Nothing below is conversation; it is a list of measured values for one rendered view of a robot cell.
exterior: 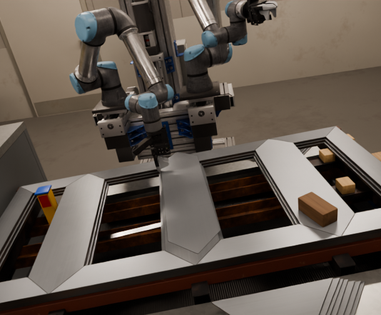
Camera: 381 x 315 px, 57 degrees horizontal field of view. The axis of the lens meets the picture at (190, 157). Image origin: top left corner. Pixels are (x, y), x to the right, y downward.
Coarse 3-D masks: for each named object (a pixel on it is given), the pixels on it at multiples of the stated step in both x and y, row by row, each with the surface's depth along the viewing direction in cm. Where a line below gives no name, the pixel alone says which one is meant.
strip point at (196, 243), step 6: (198, 234) 118; (204, 234) 118; (210, 234) 117; (174, 240) 118; (180, 240) 117; (186, 240) 116; (192, 240) 116; (198, 240) 116; (204, 240) 115; (210, 240) 115; (180, 246) 114; (186, 246) 114; (192, 246) 113; (198, 246) 113; (204, 246) 112; (198, 252) 110
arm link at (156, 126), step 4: (160, 120) 149; (144, 124) 149; (148, 124) 147; (152, 124) 147; (156, 124) 147; (160, 124) 149; (148, 128) 148; (152, 128) 148; (156, 128) 148; (160, 128) 149
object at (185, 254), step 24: (312, 144) 165; (264, 168) 151; (360, 168) 137; (24, 216) 150; (96, 216) 139; (216, 216) 129; (288, 216) 122; (96, 240) 128; (216, 240) 114; (336, 240) 107; (360, 240) 108; (0, 264) 125; (216, 264) 107; (96, 288) 106
